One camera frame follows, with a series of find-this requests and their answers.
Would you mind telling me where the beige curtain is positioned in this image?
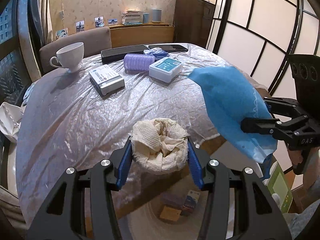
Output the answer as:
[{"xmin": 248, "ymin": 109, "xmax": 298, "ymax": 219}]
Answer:
[{"xmin": 37, "ymin": 0, "xmax": 54, "ymax": 45}]

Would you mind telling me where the white teacup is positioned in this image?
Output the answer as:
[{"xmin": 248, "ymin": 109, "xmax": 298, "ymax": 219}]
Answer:
[{"xmin": 49, "ymin": 42, "xmax": 84, "ymax": 73}]

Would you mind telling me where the photo card far left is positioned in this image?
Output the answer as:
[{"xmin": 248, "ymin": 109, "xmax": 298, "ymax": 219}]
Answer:
[{"xmin": 55, "ymin": 28, "xmax": 68, "ymax": 40}]

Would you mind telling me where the dark wooden cabinet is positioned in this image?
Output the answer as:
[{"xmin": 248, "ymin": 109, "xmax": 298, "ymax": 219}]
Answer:
[{"xmin": 173, "ymin": 0, "xmax": 215, "ymax": 48}]

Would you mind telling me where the brown sofa cushion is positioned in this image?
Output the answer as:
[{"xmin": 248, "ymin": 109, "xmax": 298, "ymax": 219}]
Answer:
[{"xmin": 39, "ymin": 27, "xmax": 112, "ymax": 74}]

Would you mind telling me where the photo card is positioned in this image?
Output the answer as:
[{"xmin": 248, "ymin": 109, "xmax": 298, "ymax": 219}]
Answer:
[
  {"xmin": 55, "ymin": 28, "xmax": 68, "ymax": 40},
  {"xmin": 75, "ymin": 20, "xmax": 85, "ymax": 33},
  {"xmin": 108, "ymin": 18, "xmax": 118, "ymax": 25},
  {"xmin": 94, "ymin": 16, "xmax": 104, "ymax": 28}
]

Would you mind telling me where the stack of books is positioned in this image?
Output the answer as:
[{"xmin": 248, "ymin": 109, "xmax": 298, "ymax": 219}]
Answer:
[{"xmin": 121, "ymin": 10, "xmax": 144, "ymax": 25}]

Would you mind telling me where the clear plastic table cover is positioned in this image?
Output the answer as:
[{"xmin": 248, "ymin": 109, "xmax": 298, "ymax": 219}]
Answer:
[{"xmin": 16, "ymin": 44, "xmax": 231, "ymax": 224}]

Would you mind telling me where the white medicine box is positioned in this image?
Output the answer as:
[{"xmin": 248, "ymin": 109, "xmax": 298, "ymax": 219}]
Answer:
[{"xmin": 89, "ymin": 64, "xmax": 125, "ymax": 97}]

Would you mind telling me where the beige paper towel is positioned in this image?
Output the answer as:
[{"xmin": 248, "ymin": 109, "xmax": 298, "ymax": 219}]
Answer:
[{"xmin": 131, "ymin": 118, "xmax": 189, "ymax": 175}]

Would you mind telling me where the white trash bin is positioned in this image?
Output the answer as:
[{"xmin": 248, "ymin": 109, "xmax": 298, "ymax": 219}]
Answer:
[{"xmin": 118, "ymin": 176, "xmax": 208, "ymax": 239}]

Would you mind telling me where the blue drawstring bag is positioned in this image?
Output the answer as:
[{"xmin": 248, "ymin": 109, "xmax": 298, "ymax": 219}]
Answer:
[{"xmin": 188, "ymin": 66, "xmax": 277, "ymax": 179}]

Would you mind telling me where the small blue-grey cup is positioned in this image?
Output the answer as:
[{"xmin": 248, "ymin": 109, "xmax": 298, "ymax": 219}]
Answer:
[{"xmin": 143, "ymin": 12, "xmax": 150, "ymax": 24}]

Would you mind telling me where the grey cylindrical speaker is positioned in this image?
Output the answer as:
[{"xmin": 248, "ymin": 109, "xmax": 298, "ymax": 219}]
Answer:
[{"xmin": 151, "ymin": 9, "xmax": 162, "ymax": 23}]

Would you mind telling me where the purple hair roller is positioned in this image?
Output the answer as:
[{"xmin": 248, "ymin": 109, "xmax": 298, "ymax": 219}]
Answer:
[{"xmin": 124, "ymin": 54, "xmax": 155, "ymax": 71}]

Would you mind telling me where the green white box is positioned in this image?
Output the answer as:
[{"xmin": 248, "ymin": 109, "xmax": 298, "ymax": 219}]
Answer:
[{"xmin": 264, "ymin": 161, "xmax": 293, "ymax": 213}]

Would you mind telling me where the blue tissue pack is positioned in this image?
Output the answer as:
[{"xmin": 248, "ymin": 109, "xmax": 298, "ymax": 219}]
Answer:
[{"xmin": 143, "ymin": 47, "xmax": 169, "ymax": 61}]

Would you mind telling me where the right hand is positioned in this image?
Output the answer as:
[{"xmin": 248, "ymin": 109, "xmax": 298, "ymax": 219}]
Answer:
[{"xmin": 288, "ymin": 147, "xmax": 319, "ymax": 175}]

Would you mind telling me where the dental floss plastic box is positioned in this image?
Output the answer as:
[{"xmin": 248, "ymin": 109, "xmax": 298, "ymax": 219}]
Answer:
[{"xmin": 149, "ymin": 57, "xmax": 183, "ymax": 83}]

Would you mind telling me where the black smartphone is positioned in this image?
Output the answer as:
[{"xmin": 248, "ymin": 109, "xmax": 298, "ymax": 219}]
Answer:
[{"xmin": 148, "ymin": 43, "xmax": 188, "ymax": 53}]

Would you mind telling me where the wooden shelf ledge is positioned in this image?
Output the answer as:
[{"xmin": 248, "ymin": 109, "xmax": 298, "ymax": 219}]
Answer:
[{"xmin": 109, "ymin": 23, "xmax": 175, "ymax": 48}]

